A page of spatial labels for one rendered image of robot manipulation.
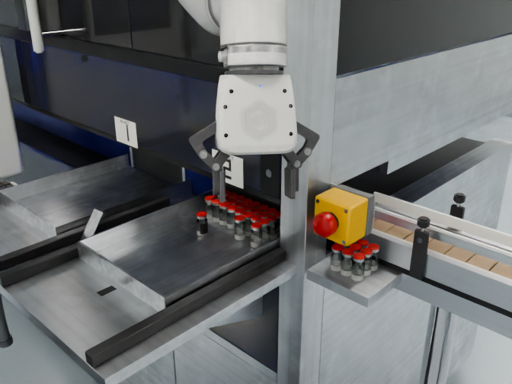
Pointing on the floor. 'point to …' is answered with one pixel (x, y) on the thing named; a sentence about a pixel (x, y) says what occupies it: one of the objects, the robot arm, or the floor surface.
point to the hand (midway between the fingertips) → (256, 192)
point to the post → (307, 184)
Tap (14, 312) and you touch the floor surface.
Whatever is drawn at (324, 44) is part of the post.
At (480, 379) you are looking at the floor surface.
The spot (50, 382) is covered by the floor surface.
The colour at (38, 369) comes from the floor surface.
